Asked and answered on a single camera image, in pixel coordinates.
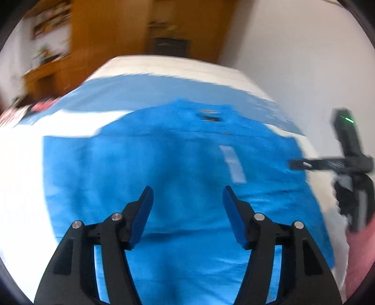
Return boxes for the bed with white blue-striped sheet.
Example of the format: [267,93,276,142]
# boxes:
[0,56,352,305]

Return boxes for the person's right forearm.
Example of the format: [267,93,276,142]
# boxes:
[344,217,375,300]

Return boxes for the green potted plant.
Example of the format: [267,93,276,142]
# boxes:
[37,44,60,63]

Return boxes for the red patterned cloth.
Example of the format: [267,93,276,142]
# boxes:
[0,98,59,127]

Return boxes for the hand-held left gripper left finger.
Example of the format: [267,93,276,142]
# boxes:
[34,185,154,305]

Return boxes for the black bag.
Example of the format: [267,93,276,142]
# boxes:
[151,37,191,57]

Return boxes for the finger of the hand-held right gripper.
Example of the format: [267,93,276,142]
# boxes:
[289,158,349,172]

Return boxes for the wooden wardrobe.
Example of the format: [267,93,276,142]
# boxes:
[70,0,235,97]

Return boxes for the blue shirt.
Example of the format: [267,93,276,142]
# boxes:
[43,99,336,305]

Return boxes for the wooden desk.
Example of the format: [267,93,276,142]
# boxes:
[22,56,74,100]

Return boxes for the person's right hand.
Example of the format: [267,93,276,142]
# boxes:
[334,174,375,232]

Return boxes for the wall shelf with books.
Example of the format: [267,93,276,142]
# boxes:
[23,0,74,59]

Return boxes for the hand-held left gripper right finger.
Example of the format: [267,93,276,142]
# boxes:
[222,185,343,305]

